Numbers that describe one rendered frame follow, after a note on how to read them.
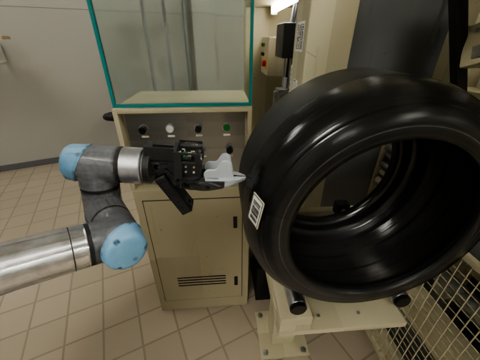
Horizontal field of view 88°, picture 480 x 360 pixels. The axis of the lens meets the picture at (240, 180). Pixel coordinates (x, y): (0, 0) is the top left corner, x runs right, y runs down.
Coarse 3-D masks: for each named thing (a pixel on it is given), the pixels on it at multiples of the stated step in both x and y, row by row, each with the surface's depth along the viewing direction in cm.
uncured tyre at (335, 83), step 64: (256, 128) 59; (320, 128) 41; (384, 128) 39; (448, 128) 40; (256, 192) 47; (384, 192) 78; (448, 192) 64; (256, 256) 56; (320, 256) 78; (384, 256) 72; (448, 256) 55
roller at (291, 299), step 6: (288, 294) 66; (294, 294) 65; (300, 294) 65; (288, 300) 65; (294, 300) 63; (300, 300) 63; (294, 306) 62; (300, 306) 62; (294, 312) 63; (300, 312) 64
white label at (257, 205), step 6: (252, 198) 48; (258, 198) 46; (252, 204) 48; (258, 204) 46; (252, 210) 48; (258, 210) 46; (252, 216) 48; (258, 216) 46; (252, 222) 49; (258, 222) 47
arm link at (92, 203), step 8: (88, 192) 49; (96, 192) 49; (104, 192) 50; (112, 192) 51; (120, 192) 54; (88, 200) 50; (96, 200) 50; (104, 200) 50; (112, 200) 50; (120, 200) 52; (88, 208) 50; (96, 208) 48; (88, 216) 49
